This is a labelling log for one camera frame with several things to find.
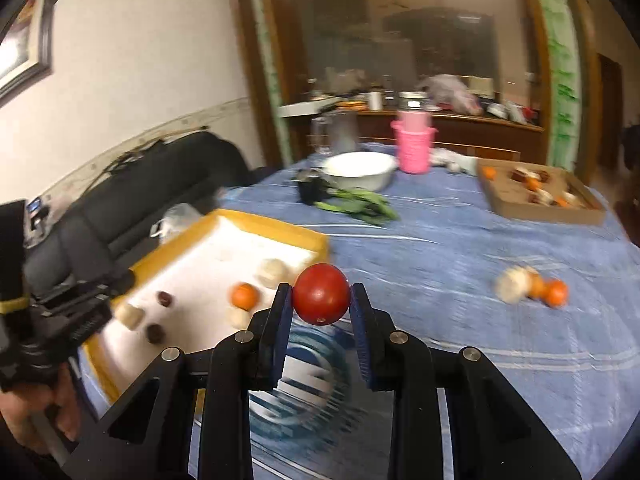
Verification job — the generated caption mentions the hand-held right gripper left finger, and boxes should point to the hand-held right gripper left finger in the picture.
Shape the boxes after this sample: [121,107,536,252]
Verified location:
[62,282,296,480]

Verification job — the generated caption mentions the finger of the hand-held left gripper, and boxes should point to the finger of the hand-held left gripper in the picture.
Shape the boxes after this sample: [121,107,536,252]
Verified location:
[50,270,136,311]

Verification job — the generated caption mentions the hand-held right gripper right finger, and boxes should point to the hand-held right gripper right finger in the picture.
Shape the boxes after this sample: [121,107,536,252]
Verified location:
[348,282,583,480]

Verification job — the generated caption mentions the small white sugarcane chunk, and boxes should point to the small white sugarcane chunk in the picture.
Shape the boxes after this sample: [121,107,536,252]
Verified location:
[225,306,251,330]

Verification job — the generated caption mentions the red tomato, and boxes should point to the red tomato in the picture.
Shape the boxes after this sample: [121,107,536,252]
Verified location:
[291,262,352,326]

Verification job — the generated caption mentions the large white sugarcane chunk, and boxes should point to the large white sugarcane chunk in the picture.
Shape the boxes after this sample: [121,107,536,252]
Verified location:
[256,258,291,286]

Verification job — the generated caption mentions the yellow tray with white base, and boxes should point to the yellow tray with white base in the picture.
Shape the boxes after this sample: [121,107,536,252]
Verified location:
[82,209,331,411]

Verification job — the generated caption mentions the person's left hand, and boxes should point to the person's left hand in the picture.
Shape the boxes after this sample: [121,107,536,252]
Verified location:
[0,364,84,455]

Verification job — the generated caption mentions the black sofa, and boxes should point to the black sofa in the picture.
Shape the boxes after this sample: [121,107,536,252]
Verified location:
[22,130,266,311]

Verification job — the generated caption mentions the blue plaid tablecloth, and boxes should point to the blue plaid tablecloth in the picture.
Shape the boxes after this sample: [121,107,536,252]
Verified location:
[75,142,640,480]

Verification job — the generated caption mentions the clear plastic bag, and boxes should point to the clear plastic bag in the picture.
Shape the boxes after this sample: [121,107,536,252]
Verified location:
[150,203,206,246]

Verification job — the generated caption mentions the green leafy vegetables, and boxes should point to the green leafy vegetables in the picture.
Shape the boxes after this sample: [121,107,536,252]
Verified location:
[314,187,401,226]

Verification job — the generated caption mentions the small black container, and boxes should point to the small black container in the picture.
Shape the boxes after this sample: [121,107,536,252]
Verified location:
[297,170,326,205]

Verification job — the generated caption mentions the white enamel bowl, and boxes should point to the white enamel bowl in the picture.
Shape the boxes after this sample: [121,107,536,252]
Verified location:
[320,152,398,192]

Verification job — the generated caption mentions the pink thermos flask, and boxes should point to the pink thermos flask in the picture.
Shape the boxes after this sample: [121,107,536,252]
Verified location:
[390,91,440,175]

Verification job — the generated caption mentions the pale crumpled cloth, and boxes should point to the pale crumpled cloth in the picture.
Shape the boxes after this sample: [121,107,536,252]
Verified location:
[432,149,478,175]

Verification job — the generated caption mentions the clear glass pitcher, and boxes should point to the clear glass pitcher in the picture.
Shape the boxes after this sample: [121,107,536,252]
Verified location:
[310,110,358,157]

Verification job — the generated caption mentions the flat white box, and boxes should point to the flat white box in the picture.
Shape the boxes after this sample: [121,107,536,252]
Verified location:
[278,100,336,118]

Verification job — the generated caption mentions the flat cardboard box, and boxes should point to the flat cardboard box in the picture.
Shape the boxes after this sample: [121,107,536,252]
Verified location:
[475,157,607,227]

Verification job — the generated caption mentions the bamboo painted panel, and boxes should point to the bamboo painted panel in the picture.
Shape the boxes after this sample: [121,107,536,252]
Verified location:
[250,0,292,166]
[530,0,591,171]

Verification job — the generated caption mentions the wooden sideboard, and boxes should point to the wooden sideboard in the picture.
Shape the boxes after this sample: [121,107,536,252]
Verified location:
[277,102,546,166]

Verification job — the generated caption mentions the plastic bag with red contents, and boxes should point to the plastic bag with red contents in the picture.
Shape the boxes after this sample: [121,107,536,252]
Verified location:
[417,74,483,115]

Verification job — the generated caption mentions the framed wall picture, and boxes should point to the framed wall picture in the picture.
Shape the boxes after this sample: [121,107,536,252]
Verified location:
[0,0,55,106]

